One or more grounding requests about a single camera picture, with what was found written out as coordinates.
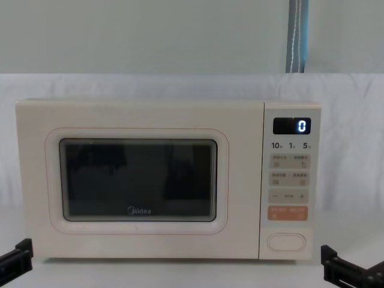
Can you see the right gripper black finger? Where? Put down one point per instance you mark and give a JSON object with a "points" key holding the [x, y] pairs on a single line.
{"points": [[330, 264]]}

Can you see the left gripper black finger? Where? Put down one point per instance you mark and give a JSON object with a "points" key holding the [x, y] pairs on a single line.
{"points": [[24, 255]]}

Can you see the oven control panel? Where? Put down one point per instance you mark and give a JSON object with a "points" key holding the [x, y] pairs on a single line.
{"points": [[289, 186]]}

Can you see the white table cloth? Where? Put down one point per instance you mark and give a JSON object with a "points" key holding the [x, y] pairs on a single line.
{"points": [[192, 276]]}

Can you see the white curtain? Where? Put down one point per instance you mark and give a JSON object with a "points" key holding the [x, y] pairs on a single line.
{"points": [[60, 87]]}

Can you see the cream microwave oven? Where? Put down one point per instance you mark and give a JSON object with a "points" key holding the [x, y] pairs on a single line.
{"points": [[150, 117]]}

